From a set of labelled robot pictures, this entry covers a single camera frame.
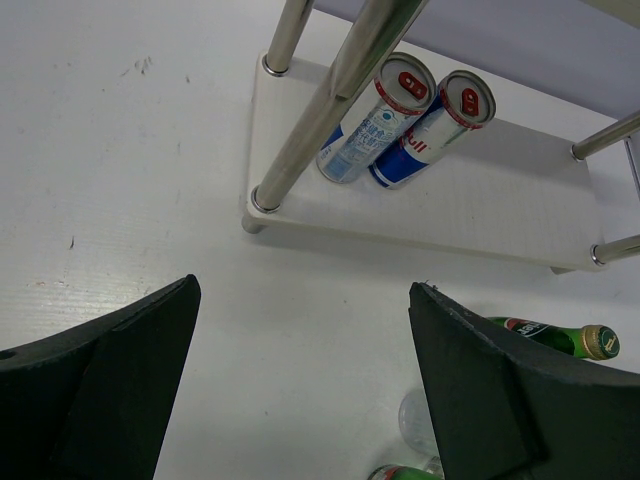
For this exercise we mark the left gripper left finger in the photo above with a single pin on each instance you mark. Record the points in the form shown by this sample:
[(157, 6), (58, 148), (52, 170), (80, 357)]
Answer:
[(94, 401)]

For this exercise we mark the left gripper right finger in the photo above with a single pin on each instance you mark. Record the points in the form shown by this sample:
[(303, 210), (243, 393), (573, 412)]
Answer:
[(505, 407)]

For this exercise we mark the Pocari Sweat bottle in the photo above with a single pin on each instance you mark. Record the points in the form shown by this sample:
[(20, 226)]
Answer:
[(415, 423)]

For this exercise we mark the green glass bottle front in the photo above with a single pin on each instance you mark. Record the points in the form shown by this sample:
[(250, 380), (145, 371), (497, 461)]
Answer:
[(404, 472)]

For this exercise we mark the green glass bottle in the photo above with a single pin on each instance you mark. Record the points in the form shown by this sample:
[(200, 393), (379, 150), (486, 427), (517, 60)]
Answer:
[(404, 472), (594, 342)]

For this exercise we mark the white two-tier shelf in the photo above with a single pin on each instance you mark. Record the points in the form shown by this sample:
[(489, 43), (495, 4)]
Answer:
[(505, 191)]

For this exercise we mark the green glass bottle rear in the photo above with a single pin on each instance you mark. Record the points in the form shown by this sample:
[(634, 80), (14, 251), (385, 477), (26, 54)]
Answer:
[(594, 342)]

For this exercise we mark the blue silver Red Bull can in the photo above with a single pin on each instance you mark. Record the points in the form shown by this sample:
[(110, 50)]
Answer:
[(463, 104)]

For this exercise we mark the silver blue can left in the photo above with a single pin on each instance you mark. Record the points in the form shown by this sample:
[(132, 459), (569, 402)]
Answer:
[(399, 94)]

